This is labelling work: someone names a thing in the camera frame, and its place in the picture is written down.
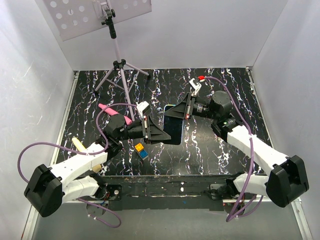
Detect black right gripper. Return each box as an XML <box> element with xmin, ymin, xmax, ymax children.
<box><xmin>163</xmin><ymin>92</ymin><xmax>218</xmax><ymax>121</ymax></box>

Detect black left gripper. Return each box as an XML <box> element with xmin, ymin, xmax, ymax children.
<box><xmin>117</xmin><ymin>114</ymin><xmax>171</xmax><ymax>144</ymax></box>

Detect light blue phone case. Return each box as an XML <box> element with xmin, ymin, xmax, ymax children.
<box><xmin>162</xmin><ymin>104</ymin><xmax>185</xmax><ymax>146</ymax></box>

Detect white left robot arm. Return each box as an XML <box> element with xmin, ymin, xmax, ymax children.
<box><xmin>24</xmin><ymin>114</ymin><xmax>171</xmax><ymax>218</ymax></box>

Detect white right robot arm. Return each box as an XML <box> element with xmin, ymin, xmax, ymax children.
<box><xmin>164</xmin><ymin>91</ymin><xmax>310</xmax><ymax>208</ymax></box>

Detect orange and blue toy blocks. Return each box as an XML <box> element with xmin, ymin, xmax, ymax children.
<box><xmin>134</xmin><ymin>143</ymin><xmax>149</xmax><ymax>160</ymax></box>

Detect pink cylindrical stick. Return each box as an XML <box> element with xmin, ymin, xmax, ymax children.
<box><xmin>98</xmin><ymin>103</ymin><xmax>133</xmax><ymax>125</ymax></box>

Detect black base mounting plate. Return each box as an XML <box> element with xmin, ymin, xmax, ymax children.
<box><xmin>98</xmin><ymin>175</ymin><xmax>236</xmax><ymax>211</ymax></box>

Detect lilac music stand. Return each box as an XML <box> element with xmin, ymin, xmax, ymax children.
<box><xmin>42</xmin><ymin>0</ymin><xmax>153</xmax><ymax>121</ymax></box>

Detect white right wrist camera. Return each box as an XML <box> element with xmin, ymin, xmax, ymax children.
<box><xmin>189</xmin><ymin>76</ymin><xmax>205</xmax><ymax>97</ymax></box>

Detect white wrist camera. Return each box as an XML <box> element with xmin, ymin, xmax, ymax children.
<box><xmin>189</xmin><ymin>76</ymin><xmax>205</xmax><ymax>97</ymax></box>
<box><xmin>136</xmin><ymin>101</ymin><xmax>151</xmax><ymax>119</ymax></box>

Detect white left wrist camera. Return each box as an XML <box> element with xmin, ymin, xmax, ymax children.
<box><xmin>136</xmin><ymin>101</ymin><xmax>151</xmax><ymax>119</ymax></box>

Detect wooden handled tool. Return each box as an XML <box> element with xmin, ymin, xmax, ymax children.
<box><xmin>71</xmin><ymin>137</ymin><xmax>102</xmax><ymax>173</ymax></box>

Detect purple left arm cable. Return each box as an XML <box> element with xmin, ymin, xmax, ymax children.
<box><xmin>17</xmin><ymin>102</ymin><xmax>141</xmax><ymax>229</ymax></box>

